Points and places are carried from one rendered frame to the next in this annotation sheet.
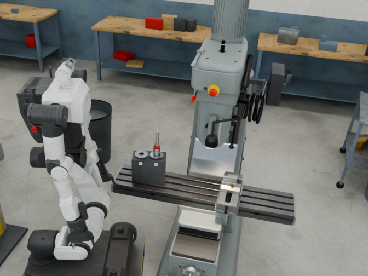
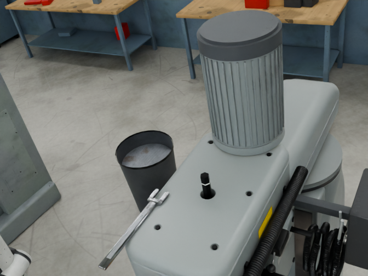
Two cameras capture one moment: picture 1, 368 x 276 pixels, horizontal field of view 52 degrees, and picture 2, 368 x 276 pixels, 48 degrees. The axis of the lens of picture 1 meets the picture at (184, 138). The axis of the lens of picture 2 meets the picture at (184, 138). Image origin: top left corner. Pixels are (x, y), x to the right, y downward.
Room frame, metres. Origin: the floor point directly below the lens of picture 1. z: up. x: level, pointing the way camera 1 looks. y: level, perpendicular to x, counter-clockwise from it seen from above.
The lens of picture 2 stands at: (1.33, -0.48, 2.60)
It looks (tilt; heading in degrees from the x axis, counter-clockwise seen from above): 36 degrees down; 27
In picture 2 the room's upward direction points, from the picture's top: 12 degrees counter-clockwise
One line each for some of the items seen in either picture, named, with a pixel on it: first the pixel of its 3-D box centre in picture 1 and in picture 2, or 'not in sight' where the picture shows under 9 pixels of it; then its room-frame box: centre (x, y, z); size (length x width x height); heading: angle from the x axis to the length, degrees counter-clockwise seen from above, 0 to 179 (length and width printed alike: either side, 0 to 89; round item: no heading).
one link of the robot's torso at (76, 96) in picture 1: (57, 110); not in sight; (1.68, 0.64, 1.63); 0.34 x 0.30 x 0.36; 3
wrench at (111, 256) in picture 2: (197, 57); (134, 226); (1.86, -0.04, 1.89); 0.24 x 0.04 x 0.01; 170
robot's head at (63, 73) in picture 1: (65, 73); not in sight; (1.68, 0.58, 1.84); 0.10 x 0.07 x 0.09; 3
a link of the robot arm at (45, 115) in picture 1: (48, 119); not in sight; (1.46, 0.61, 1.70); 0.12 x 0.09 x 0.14; 92
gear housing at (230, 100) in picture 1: (219, 84); not in sight; (2.03, -0.18, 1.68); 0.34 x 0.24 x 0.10; 170
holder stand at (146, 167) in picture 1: (149, 166); not in sight; (2.07, 0.22, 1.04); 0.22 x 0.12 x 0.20; 91
